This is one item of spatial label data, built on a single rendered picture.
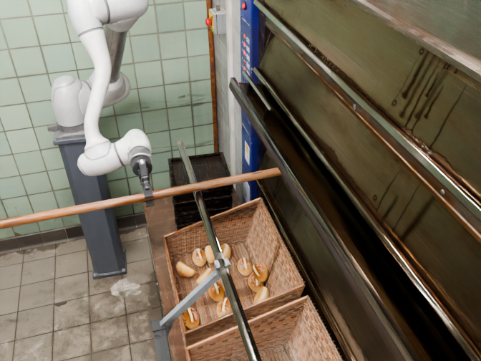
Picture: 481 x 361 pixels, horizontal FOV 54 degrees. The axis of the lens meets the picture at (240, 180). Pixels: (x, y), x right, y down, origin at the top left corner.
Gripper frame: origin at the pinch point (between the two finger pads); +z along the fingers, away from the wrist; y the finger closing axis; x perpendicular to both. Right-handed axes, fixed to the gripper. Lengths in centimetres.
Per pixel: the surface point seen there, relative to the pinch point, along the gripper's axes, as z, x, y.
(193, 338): 27, -7, 50
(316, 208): 50, -40, -25
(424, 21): 56, -55, -74
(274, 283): 9, -46, 52
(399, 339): 91, -39, -25
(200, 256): -19, -20, 55
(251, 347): 67, -17, 2
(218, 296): 5, -22, 57
